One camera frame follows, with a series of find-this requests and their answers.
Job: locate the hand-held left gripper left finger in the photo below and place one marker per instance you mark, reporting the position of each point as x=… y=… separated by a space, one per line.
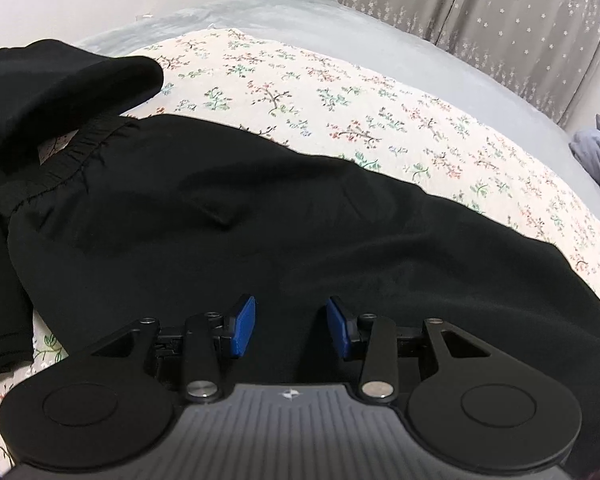
x=243 y=327

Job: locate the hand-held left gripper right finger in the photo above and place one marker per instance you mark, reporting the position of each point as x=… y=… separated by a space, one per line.
x=336 y=327

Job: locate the black pants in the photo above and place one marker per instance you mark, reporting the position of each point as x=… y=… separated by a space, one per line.
x=240 y=220

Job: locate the floral printed blanket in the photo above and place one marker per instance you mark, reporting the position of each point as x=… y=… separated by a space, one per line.
x=340 y=90

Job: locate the black folded garment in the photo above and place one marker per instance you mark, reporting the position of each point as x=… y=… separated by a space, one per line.
x=60 y=90

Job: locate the grey bedsheet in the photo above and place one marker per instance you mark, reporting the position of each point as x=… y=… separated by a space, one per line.
x=380 y=30

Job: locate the blue-grey crumpled cloth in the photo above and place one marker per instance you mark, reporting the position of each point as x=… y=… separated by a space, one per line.
x=597 y=152

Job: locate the grey flower-print curtain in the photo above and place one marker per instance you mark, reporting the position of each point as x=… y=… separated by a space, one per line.
x=510 y=10

